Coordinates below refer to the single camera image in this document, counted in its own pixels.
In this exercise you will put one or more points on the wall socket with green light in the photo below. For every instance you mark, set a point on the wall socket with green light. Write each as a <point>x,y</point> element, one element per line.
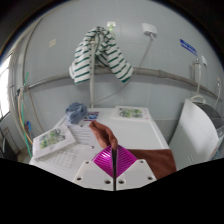
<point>111,25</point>

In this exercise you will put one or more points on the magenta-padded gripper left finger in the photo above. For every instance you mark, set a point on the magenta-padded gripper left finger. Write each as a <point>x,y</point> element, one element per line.
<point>100,166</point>

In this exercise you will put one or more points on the white wall socket box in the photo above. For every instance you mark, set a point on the white wall socket box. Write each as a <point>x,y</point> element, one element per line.
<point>149,30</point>

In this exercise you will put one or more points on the crumpled blue-grey cloth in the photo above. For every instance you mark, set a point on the crumpled blue-grey cloth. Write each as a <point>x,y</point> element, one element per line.
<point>76,112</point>

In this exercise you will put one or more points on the blue wall sign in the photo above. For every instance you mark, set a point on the blue wall sign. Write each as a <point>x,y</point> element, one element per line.
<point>188,46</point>

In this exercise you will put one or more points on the brown towel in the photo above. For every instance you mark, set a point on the brown towel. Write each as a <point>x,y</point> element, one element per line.
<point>160,161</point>

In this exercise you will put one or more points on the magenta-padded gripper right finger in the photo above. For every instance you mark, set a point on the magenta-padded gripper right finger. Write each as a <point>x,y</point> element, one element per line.
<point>128,166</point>

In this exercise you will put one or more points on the white vertical pipe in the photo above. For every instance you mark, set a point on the white vertical pipe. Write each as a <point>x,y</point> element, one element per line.
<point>92,90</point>

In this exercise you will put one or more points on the green white striped garment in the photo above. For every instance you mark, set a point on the green white striped garment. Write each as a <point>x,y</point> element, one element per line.
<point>83,60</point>

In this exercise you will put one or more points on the white calendar sheet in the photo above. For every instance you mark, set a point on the white calendar sheet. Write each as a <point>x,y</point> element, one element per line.
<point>66,158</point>

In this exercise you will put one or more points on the printed paper leaflet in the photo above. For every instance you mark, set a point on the printed paper leaflet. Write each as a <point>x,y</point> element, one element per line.
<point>83,131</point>

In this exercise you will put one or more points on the large white picture box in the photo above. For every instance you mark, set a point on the large white picture box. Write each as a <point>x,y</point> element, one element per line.
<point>53,139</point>

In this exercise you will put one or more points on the small wall label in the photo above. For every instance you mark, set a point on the small wall label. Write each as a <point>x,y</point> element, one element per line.
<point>52,42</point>

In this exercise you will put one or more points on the small white picture box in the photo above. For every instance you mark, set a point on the small white picture box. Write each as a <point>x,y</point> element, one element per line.
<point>130,113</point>

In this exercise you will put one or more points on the window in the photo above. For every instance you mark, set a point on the window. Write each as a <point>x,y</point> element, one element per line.
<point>4,90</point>

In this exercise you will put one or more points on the grey horizontal wall pipe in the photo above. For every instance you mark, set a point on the grey horizontal wall pipe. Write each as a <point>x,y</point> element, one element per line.
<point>156,72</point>

